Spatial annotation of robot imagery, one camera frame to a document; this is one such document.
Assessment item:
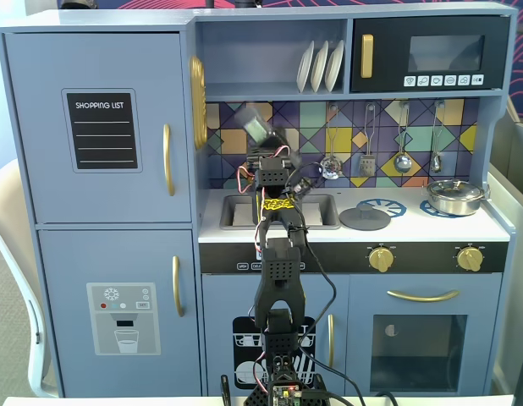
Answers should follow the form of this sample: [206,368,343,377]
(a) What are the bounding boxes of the black camera cable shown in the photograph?
[284,162,369,406]

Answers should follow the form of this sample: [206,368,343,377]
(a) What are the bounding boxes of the black microwave door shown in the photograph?
[350,15,511,93]

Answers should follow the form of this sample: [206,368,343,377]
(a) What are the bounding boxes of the gray toy sink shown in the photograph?
[218,193,342,232]

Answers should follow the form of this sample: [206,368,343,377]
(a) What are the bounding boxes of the blue oven door with window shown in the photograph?
[349,273,504,394]

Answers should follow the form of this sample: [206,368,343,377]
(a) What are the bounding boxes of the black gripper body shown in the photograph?
[246,143,300,170]

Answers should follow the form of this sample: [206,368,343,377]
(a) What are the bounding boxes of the black shopping list chalkboard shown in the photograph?
[61,87,143,173]

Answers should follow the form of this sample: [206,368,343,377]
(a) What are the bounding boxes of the gray pot lid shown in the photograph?
[339,205,392,232]

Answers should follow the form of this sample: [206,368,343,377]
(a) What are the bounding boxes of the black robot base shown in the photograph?
[244,371,331,406]

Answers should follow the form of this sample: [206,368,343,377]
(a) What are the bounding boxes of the white toy plate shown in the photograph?
[296,40,316,94]
[324,39,345,92]
[310,40,330,93]

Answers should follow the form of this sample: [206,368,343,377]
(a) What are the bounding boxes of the blue fridge door with dispenser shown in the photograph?
[36,229,202,398]

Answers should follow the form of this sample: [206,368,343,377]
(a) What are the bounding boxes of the metal spoon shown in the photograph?
[429,100,447,173]

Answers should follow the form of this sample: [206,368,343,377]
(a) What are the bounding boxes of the metal ladle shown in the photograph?
[393,101,413,174]

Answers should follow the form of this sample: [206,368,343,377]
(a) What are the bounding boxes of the steel pot with lid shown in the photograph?
[426,178,492,217]

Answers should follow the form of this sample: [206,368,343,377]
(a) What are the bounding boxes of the beige partition panel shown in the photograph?
[487,92,523,398]

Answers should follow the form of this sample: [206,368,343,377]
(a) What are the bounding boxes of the metal slotted spatula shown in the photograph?
[357,103,377,178]

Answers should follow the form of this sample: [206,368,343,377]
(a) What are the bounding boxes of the blue dishwasher door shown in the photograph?
[201,273,350,397]

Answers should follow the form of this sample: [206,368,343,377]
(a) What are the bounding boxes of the gold stove knob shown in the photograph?
[456,246,484,272]
[368,246,394,272]

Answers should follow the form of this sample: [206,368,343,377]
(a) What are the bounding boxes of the black wrist camera board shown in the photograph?
[293,175,316,194]

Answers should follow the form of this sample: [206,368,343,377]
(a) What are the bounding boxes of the gold toy phone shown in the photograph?
[189,54,208,150]

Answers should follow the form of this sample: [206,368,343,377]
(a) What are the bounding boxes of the blue fridge door with chalkboard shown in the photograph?
[3,32,193,224]

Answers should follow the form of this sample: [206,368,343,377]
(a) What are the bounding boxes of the gold microwave handle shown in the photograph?
[361,33,375,80]

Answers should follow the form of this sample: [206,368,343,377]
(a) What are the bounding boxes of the blue toy play kitchen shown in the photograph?
[0,2,520,398]

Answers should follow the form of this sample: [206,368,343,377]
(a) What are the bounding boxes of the gray salt shaker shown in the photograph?
[234,105,276,145]

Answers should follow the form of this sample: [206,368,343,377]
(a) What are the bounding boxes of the gold dishwasher handle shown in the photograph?
[327,313,336,373]

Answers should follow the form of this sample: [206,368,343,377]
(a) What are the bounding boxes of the metal slotted skimmer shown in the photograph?
[318,103,344,181]

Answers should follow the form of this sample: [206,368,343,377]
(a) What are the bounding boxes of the gold fridge door handle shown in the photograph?
[162,123,177,197]
[172,255,186,318]

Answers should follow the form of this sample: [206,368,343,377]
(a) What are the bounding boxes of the black wide gripper finger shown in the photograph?
[267,126,289,149]

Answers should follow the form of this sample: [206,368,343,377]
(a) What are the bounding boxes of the gold oven handle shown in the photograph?
[387,288,460,304]

